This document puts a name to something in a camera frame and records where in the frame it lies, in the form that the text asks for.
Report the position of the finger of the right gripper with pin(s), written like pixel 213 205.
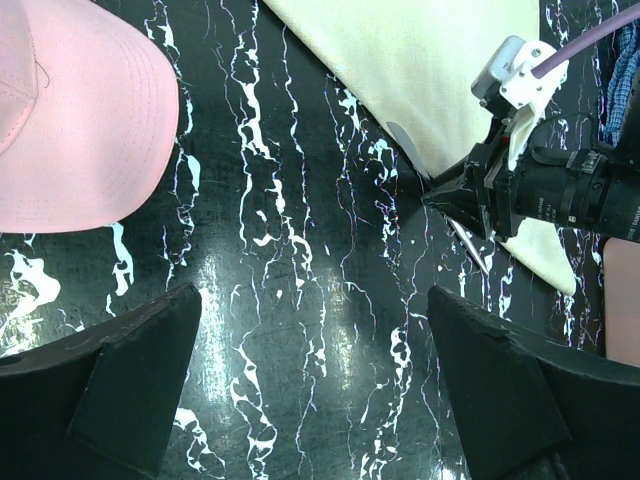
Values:
pixel 453 194

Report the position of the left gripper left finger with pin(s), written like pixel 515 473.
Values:
pixel 100 403

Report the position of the silver table knife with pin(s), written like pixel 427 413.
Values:
pixel 405 142

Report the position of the blue checkered folded cloth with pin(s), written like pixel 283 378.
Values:
pixel 622 64

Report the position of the beige cloth napkin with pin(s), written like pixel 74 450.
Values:
pixel 413 62

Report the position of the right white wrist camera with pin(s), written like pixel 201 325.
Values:
pixel 516 85

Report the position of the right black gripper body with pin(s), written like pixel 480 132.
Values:
pixel 571 189

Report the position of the pink baseball cap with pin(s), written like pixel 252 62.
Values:
pixel 89 114

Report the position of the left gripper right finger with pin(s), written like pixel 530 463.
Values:
pixel 526 407

